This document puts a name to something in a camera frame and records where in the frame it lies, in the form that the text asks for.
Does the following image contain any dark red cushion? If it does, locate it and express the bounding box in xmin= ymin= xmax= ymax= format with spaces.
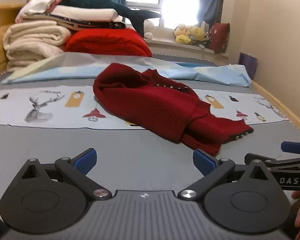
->
xmin=209 ymin=22 xmax=231 ymax=54

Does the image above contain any light blue sheet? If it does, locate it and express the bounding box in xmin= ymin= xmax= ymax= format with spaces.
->
xmin=2 ymin=52 xmax=252 ymax=87

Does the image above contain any stack of folded white blankets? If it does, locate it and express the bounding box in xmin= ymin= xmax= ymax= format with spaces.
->
xmin=2 ymin=20 xmax=72 ymax=71

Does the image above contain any folded red blanket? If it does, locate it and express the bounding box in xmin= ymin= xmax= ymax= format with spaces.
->
xmin=64 ymin=28 xmax=153 ymax=58

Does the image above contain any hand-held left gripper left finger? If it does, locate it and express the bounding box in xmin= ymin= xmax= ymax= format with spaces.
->
xmin=21 ymin=148 xmax=112 ymax=201

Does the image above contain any purple bag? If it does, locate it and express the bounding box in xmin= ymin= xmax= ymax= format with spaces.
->
xmin=239 ymin=52 xmax=258 ymax=80

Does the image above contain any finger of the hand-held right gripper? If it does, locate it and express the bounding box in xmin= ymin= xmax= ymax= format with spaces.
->
xmin=281 ymin=141 xmax=300 ymax=156
xmin=244 ymin=153 xmax=300 ymax=168

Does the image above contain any deer printed bed sheet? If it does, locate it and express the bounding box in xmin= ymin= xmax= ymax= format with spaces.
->
xmin=0 ymin=84 xmax=289 ymax=130

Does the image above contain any window sill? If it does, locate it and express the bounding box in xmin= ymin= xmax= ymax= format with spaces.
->
xmin=144 ymin=38 xmax=232 ymax=63

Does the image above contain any white and pink clothes pile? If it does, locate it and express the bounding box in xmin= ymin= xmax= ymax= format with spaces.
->
xmin=15 ymin=0 xmax=63 ymax=23

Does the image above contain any folded white quilt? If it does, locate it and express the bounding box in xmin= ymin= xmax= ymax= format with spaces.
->
xmin=22 ymin=5 xmax=127 ymax=29

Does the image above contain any white plush toy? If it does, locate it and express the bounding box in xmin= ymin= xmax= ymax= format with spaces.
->
xmin=143 ymin=19 xmax=156 ymax=40

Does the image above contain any dark red knitted sweater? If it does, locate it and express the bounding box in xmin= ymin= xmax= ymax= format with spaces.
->
xmin=93 ymin=63 xmax=254 ymax=156

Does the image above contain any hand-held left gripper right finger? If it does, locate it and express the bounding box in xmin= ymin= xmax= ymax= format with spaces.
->
xmin=177 ymin=149 xmax=274 ymax=201

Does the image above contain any dark blue shark plush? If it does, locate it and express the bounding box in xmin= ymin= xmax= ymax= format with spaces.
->
xmin=60 ymin=0 xmax=162 ymax=37

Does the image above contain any small yellow plush toy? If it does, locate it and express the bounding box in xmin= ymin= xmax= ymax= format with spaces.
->
xmin=174 ymin=24 xmax=191 ymax=44

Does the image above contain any window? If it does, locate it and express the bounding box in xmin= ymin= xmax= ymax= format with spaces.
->
xmin=125 ymin=0 xmax=203 ymax=29

